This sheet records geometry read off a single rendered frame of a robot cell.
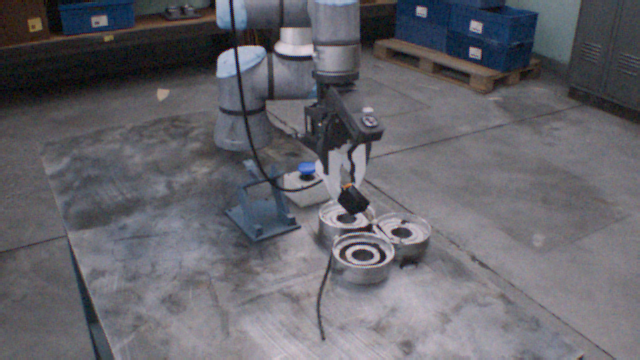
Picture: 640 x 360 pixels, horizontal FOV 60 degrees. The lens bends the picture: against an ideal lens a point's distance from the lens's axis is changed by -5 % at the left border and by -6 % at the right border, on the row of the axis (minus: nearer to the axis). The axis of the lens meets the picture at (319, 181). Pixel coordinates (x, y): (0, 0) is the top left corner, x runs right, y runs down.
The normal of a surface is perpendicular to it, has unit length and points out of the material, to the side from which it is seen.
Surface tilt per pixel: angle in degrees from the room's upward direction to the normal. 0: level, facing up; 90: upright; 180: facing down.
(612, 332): 0
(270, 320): 0
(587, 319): 0
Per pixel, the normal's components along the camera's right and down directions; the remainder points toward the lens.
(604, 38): -0.86, 0.22
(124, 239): 0.02, -0.88
